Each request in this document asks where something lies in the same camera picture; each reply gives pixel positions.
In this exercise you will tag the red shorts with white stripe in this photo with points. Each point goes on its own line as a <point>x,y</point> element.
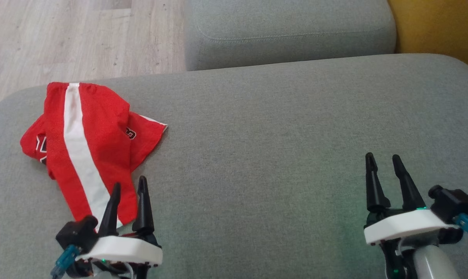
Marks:
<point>102,128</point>

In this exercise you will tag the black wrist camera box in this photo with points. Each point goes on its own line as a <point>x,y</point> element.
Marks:
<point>77,234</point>
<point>453,203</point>

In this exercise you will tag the large yellow sofa back cushion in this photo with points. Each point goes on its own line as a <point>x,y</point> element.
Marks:
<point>439,27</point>

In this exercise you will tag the grey sofa seat cushion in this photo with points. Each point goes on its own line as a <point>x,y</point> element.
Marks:
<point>288,31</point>

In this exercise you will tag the red jersey with black lettering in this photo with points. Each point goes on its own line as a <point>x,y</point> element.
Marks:
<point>147,135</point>

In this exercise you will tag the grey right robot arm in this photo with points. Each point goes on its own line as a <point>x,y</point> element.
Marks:
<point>431,265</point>

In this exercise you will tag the wide grey sofa chaise cushion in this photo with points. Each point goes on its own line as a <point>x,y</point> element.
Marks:
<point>257,155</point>

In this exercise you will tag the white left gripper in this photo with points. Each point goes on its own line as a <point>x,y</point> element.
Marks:
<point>121,250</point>

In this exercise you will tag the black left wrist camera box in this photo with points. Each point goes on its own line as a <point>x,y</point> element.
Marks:
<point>77,234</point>

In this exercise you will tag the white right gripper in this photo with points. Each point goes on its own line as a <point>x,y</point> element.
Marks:
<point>404,226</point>

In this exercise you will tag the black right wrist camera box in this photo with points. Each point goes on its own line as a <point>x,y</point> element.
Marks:
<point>453,203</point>

